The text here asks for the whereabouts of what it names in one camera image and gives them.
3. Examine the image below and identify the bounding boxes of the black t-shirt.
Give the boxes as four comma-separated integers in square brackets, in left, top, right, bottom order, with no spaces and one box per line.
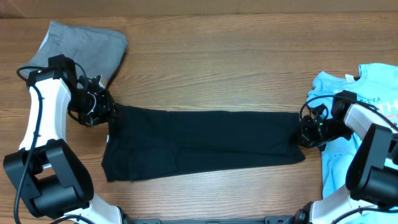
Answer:
[101,105,305,182]

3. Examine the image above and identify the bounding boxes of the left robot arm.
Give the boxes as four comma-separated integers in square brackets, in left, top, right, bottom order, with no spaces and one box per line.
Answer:
[3,54,130,223]

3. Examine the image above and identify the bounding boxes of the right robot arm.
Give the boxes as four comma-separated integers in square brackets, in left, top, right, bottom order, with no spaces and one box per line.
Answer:
[287,90,397,223]

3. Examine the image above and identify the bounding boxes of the folded grey shorts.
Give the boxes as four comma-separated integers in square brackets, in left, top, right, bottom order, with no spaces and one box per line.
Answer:
[26,21,127,88]

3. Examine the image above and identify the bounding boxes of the light blue printed t-shirt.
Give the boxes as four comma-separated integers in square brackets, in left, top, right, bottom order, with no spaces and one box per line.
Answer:
[308,63,397,198]

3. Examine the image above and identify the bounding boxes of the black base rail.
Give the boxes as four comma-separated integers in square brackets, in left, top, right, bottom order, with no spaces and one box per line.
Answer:
[130,215,295,224]

